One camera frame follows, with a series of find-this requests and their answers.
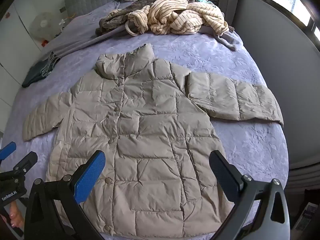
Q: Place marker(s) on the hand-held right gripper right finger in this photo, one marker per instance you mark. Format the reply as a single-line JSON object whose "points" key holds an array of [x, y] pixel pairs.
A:
{"points": [[222, 177]]}

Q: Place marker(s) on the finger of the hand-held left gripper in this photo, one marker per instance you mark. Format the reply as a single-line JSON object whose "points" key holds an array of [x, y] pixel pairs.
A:
{"points": [[26, 161], [7, 148]]}

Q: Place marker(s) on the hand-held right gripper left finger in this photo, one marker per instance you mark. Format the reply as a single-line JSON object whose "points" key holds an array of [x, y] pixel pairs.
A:
{"points": [[92, 177]]}

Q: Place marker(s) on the beige puffer jacket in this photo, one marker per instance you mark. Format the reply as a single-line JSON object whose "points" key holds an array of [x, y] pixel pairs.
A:
{"points": [[150, 130]]}

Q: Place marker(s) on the person's left hand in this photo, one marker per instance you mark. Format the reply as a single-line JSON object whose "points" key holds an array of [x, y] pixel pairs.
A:
{"points": [[15, 216]]}

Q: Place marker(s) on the dark green fringed cloth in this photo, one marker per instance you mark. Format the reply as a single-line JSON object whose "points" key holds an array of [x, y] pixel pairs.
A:
{"points": [[35, 75]]}

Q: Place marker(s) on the printed paper box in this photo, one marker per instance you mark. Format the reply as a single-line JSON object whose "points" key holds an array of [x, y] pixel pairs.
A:
{"points": [[306, 215]]}

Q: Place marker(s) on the white wardrobe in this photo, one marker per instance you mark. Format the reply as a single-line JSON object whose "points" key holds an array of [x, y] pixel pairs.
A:
{"points": [[15, 42]]}

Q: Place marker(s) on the small red box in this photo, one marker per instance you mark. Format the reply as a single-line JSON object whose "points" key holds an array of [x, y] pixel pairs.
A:
{"points": [[45, 42]]}

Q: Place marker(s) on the white standing fan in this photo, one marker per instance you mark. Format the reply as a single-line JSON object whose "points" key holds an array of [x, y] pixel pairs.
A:
{"points": [[42, 25]]}

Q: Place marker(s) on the grey fleece garment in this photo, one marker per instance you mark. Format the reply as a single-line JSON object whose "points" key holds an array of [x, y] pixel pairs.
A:
{"points": [[221, 39]]}

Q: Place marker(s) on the brown fuzzy garment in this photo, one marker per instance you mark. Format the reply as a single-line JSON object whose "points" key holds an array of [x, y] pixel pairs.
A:
{"points": [[112, 20]]}

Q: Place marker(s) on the cream striped fleece garment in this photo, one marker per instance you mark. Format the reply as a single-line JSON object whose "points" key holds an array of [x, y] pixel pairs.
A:
{"points": [[170, 17]]}

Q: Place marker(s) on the teal garment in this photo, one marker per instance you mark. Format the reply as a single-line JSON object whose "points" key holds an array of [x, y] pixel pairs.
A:
{"points": [[206, 1]]}

